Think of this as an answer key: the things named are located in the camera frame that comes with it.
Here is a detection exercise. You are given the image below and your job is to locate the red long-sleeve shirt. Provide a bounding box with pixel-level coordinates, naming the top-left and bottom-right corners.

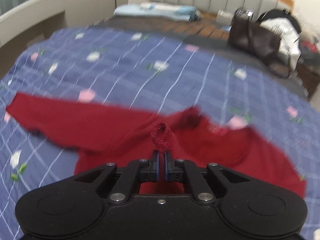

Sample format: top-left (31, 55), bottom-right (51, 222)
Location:
top-left (6, 93), bottom-right (306, 197)

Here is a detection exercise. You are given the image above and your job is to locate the blue floral plaid quilt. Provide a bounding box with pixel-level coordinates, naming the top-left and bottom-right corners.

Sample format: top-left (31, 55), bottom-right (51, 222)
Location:
top-left (1, 27), bottom-right (319, 239)

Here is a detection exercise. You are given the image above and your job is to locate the brown woven bed mat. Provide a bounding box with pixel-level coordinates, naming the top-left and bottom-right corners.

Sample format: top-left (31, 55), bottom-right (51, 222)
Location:
top-left (92, 12), bottom-right (229, 41)

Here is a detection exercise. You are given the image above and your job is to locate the dark brown leather handbag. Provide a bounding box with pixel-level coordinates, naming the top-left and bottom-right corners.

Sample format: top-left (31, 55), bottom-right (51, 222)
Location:
top-left (228, 12), bottom-right (291, 79)

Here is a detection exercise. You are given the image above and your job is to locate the white and black bag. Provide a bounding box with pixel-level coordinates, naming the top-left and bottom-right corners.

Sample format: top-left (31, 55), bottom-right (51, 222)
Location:
top-left (256, 9), bottom-right (302, 72)

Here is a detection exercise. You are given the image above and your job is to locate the beige wardrobe cabinet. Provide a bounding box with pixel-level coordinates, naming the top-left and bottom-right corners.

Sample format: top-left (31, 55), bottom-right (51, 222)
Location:
top-left (1, 0), bottom-right (128, 72)

